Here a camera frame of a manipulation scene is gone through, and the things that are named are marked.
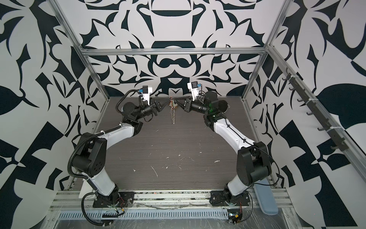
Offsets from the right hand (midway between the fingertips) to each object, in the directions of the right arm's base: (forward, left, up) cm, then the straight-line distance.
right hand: (176, 100), depth 72 cm
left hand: (0, +2, +2) cm, 3 cm away
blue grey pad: (-38, -44, -32) cm, 67 cm away
